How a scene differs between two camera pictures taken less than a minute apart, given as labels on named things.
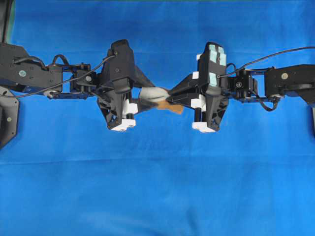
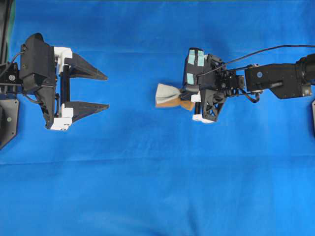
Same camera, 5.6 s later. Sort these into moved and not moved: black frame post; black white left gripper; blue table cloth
Moved: black white left gripper
Not moved: black frame post; blue table cloth
